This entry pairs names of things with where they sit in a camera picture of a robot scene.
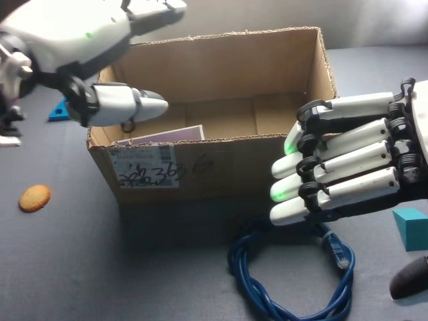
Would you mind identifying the blue cable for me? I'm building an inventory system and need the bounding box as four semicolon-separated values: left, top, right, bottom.
227;217;355;320

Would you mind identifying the open cardboard box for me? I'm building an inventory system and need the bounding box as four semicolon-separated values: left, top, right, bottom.
86;26;339;210

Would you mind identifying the blue triangle block with holes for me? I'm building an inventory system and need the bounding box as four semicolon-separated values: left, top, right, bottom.
47;98;73;122

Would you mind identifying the white backdrop sheet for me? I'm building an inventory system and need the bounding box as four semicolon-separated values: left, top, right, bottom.
128;0;428;51

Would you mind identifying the grey box with maroon top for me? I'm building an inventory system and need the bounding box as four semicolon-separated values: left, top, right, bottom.
112;124;205;146

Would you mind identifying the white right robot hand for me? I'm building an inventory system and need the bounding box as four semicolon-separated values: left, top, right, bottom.
269;77;428;301

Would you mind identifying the teal wedge block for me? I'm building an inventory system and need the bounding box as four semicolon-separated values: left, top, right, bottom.
392;207;428;252

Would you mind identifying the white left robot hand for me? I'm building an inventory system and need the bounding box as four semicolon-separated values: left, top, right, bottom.
0;0;188;134

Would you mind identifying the grey table cloth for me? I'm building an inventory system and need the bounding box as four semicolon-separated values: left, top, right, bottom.
0;45;428;321

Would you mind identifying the round brown cookie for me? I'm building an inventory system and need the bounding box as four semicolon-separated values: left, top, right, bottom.
19;184;52;213

